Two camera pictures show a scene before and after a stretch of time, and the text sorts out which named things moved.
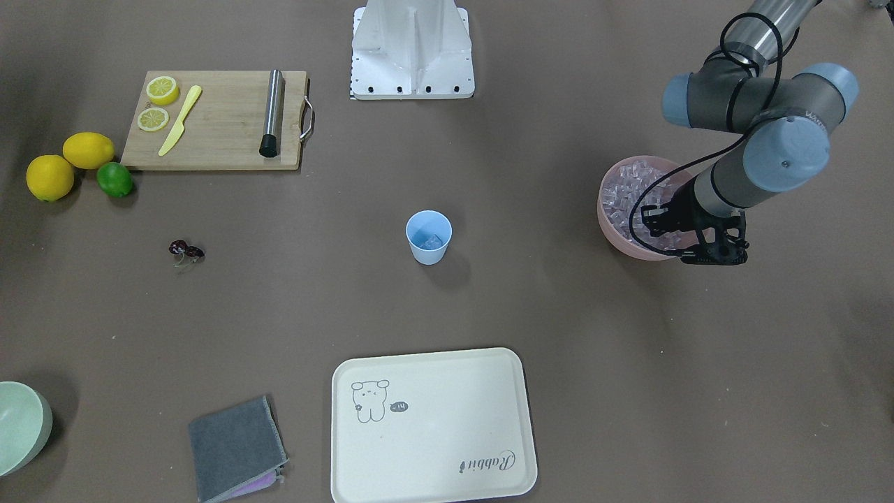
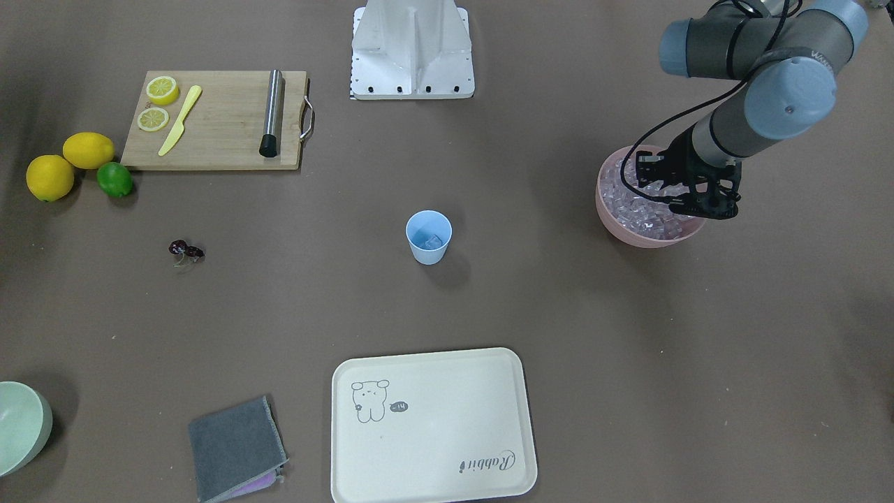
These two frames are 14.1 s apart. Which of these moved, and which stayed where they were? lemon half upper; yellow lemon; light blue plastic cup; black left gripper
Moved: black left gripper
Stayed: light blue plastic cup; lemon half upper; yellow lemon
